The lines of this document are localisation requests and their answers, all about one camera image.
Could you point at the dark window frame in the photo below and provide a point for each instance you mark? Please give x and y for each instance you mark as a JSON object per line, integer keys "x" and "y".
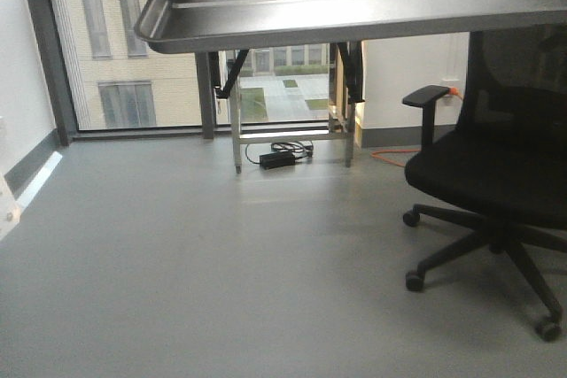
{"x": 105, "y": 83}

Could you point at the black power adapter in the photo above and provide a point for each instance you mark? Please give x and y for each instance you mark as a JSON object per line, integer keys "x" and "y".
{"x": 277, "y": 159}

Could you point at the black office chair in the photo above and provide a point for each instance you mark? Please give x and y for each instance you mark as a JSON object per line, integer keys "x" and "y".
{"x": 501, "y": 172}

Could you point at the metal frame table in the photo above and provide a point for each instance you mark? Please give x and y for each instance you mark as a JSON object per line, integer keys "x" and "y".
{"x": 292, "y": 134}

